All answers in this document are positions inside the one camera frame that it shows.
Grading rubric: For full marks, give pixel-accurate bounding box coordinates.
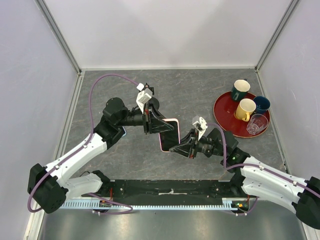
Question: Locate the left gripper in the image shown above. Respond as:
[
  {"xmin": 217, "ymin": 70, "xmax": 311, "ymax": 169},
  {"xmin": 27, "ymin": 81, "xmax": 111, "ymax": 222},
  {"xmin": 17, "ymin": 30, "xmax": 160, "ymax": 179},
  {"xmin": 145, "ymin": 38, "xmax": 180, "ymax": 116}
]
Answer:
[{"xmin": 117, "ymin": 101, "xmax": 174, "ymax": 135}]

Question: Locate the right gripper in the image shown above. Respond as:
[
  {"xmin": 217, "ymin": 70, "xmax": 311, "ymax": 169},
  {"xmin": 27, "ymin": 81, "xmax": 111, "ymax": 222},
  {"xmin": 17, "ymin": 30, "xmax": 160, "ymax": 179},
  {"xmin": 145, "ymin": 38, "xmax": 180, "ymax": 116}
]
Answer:
[{"xmin": 169, "ymin": 128, "xmax": 226, "ymax": 159}]

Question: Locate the black round phone stand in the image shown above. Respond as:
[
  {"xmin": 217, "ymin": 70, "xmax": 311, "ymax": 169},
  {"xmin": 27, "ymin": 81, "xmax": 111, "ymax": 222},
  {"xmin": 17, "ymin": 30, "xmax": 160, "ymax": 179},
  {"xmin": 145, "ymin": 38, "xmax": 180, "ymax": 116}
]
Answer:
[{"xmin": 145, "ymin": 83, "xmax": 160, "ymax": 110}]

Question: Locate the pink phone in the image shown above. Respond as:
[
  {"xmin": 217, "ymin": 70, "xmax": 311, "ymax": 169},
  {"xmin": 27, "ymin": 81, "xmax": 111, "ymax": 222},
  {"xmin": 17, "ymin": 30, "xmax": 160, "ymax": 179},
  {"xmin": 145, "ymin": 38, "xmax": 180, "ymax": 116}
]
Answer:
[{"xmin": 159, "ymin": 118, "xmax": 180, "ymax": 153}]

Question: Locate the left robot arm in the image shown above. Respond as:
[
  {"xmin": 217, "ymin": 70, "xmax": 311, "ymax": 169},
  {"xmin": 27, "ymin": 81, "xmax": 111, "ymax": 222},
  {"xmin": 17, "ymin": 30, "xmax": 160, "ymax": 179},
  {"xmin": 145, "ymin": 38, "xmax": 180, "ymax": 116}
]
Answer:
[{"xmin": 27, "ymin": 97, "xmax": 175, "ymax": 214}]

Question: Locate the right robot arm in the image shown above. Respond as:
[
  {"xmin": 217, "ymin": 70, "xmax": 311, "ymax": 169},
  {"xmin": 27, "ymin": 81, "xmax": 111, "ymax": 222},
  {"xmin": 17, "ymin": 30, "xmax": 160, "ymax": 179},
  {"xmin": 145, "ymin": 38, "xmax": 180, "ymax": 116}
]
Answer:
[{"xmin": 161, "ymin": 128, "xmax": 320, "ymax": 230}]

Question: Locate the black folding phone stand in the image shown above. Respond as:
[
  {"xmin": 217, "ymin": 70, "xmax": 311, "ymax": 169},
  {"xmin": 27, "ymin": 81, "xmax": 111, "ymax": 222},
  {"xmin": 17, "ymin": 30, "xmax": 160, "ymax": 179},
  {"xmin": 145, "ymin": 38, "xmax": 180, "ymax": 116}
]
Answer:
[{"xmin": 204, "ymin": 153, "xmax": 213, "ymax": 158}]

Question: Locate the blue phone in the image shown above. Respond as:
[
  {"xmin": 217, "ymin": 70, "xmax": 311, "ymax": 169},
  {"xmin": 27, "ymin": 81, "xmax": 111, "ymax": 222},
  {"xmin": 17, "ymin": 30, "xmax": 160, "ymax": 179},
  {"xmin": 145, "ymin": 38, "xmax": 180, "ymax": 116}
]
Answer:
[{"xmin": 122, "ymin": 126, "xmax": 127, "ymax": 137}]

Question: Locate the red round tray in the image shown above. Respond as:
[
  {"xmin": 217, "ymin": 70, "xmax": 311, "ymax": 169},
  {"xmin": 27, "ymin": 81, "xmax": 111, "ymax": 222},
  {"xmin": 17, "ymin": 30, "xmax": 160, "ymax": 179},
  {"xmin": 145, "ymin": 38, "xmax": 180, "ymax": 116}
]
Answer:
[{"xmin": 213, "ymin": 91, "xmax": 270, "ymax": 138}]

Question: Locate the yellow mug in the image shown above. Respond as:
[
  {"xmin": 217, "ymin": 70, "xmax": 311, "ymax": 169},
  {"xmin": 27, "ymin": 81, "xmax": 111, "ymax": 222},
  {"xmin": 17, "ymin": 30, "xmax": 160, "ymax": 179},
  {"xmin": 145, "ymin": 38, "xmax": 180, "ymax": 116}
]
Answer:
[{"xmin": 235, "ymin": 98, "xmax": 256, "ymax": 122}]

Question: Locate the clear glass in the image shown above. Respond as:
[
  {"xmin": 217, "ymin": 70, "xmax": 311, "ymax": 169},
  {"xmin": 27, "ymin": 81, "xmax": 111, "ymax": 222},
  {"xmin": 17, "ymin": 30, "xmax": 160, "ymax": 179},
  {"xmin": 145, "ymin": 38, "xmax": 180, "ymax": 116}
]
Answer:
[{"xmin": 246, "ymin": 114, "xmax": 269, "ymax": 135}]

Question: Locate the dark green mug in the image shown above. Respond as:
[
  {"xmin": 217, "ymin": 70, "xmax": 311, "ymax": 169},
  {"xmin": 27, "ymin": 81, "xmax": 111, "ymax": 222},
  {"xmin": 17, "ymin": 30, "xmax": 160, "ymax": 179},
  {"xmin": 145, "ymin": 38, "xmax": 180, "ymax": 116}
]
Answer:
[{"xmin": 230, "ymin": 79, "xmax": 251, "ymax": 102}]

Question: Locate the dark blue cup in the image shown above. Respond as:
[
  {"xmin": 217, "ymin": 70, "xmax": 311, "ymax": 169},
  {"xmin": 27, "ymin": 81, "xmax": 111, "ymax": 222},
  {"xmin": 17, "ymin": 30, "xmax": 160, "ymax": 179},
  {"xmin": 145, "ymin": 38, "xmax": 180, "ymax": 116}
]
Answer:
[{"xmin": 253, "ymin": 96, "xmax": 271, "ymax": 115}]

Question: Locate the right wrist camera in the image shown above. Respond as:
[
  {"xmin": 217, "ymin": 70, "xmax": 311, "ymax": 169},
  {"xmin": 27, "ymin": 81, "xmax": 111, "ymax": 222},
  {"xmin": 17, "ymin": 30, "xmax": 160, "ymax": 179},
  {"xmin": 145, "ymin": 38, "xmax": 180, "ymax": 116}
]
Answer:
[{"xmin": 192, "ymin": 115, "xmax": 208, "ymax": 140}]

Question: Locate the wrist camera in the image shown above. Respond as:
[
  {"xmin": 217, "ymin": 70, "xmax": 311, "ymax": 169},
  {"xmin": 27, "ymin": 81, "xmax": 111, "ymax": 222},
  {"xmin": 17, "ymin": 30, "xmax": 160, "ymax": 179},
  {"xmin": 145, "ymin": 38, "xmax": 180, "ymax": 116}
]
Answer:
[
  {"xmin": 136, "ymin": 83, "xmax": 154, "ymax": 114},
  {"xmin": 192, "ymin": 115, "xmax": 208, "ymax": 140}
]

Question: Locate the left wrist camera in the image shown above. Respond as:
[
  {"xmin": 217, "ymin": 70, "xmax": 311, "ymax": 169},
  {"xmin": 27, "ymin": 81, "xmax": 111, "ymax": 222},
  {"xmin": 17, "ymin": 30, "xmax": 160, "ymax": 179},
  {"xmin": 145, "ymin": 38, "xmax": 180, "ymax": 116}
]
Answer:
[{"xmin": 136, "ymin": 83, "xmax": 154, "ymax": 114}]

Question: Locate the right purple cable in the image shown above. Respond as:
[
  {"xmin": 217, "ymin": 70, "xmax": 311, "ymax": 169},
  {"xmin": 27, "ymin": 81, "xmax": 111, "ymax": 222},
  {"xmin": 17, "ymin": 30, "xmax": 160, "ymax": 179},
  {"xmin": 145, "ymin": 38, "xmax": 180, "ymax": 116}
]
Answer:
[{"xmin": 206, "ymin": 122, "xmax": 320, "ymax": 197}]

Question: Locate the purple cable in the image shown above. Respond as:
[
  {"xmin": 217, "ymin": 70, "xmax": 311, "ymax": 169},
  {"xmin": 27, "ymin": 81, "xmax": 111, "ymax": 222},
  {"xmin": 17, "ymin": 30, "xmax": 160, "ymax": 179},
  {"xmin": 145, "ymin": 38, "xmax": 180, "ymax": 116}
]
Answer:
[
  {"xmin": 26, "ymin": 73, "xmax": 141, "ymax": 213},
  {"xmin": 206, "ymin": 122, "xmax": 320, "ymax": 197}
]

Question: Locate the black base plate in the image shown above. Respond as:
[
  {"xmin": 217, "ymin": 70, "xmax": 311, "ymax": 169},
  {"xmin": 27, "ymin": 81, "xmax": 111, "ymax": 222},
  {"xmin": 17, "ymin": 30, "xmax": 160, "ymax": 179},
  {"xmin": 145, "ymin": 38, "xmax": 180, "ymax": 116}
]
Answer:
[{"xmin": 98, "ymin": 179, "xmax": 248, "ymax": 199}]

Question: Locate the grey cable duct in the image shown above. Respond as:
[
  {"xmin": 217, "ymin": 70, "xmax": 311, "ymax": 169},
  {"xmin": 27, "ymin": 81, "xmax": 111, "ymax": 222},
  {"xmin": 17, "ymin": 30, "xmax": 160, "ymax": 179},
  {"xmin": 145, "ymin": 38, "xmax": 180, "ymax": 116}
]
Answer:
[{"xmin": 60, "ymin": 197, "xmax": 247, "ymax": 211}]

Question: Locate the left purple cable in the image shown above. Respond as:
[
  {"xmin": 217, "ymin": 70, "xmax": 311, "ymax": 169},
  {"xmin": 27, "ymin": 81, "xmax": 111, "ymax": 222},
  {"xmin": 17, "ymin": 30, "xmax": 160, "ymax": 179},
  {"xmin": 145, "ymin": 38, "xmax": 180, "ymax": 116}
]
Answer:
[{"xmin": 26, "ymin": 73, "xmax": 141, "ymax": 213}]

